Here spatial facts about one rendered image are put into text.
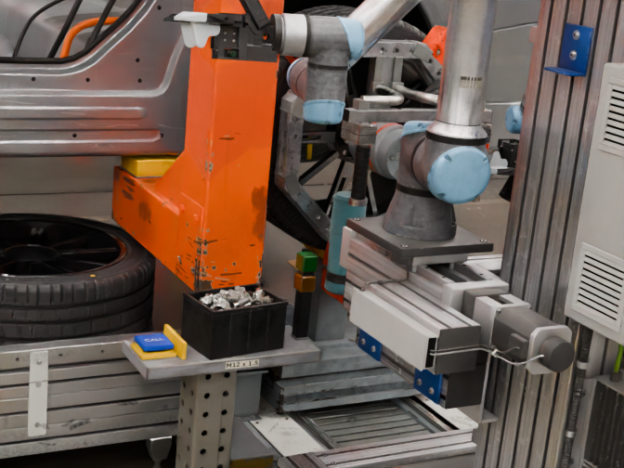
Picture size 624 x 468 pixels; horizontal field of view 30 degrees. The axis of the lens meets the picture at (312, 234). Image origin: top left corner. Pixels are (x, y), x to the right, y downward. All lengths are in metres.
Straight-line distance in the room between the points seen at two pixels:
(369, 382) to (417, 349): 1.24
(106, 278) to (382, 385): 0.90
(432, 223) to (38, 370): 1.02
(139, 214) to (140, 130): 0.23
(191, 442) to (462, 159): 0.98
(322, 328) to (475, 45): 1.39
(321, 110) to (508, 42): 1.66
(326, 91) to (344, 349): 1.38
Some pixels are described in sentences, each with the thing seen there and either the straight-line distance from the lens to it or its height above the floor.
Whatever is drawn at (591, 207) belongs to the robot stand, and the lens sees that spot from 2.12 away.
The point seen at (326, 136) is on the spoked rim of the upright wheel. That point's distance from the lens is 3.13.
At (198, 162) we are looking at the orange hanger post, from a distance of 2.76.
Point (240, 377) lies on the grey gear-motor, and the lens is 3.17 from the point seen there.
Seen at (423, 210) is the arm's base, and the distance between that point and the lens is 2.35.
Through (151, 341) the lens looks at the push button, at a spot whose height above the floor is 0.48.
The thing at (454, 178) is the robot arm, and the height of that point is 0.98.
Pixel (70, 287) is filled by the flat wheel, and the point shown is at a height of 0.50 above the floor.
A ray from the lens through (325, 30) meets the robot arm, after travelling 2.11.
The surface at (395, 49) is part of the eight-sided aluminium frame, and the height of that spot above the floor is 1.10.
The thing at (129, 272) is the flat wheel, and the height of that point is 0.50.
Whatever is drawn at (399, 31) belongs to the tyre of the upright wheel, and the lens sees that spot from 3.16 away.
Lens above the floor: 1.45
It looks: 16 degrees down
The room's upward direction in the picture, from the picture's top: 6 degrees clockwise
